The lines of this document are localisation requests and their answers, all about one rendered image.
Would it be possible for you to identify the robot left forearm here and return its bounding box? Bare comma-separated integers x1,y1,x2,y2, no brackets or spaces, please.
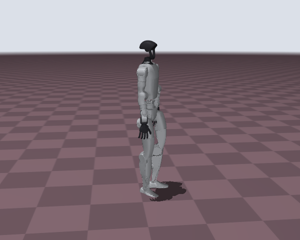
153,91,161,110

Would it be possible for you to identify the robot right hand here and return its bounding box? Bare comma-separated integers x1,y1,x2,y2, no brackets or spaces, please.
138,117,152,140

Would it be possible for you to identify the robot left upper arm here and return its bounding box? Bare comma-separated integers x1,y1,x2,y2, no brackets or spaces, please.
156,64,162,93

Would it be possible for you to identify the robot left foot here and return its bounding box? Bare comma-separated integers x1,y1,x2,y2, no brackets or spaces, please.
147,180,169,188

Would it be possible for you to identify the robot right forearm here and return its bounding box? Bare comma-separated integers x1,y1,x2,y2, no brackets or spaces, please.
138,92,148,123

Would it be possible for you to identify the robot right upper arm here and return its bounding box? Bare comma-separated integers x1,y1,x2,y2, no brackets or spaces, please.
136,66,149,100

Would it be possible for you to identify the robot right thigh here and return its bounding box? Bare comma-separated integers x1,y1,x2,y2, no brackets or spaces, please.
136,115,155,162

